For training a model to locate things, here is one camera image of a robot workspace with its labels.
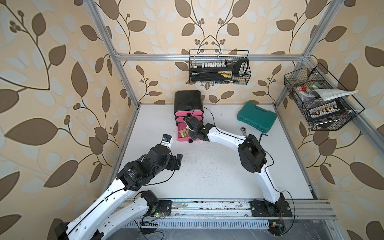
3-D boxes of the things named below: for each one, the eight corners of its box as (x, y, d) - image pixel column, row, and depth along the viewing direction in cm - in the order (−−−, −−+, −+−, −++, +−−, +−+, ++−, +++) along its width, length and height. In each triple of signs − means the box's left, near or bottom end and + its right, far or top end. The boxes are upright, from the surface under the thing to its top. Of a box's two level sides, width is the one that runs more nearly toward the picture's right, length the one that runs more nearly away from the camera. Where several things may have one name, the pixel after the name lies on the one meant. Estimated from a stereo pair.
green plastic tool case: (234, 119, 113) (236, 115, 109) (245, 104, 124) (246, 100, 120) (267, 135, 104) (270, 131, 100) (275, 117, 114) (278, 113, 110)
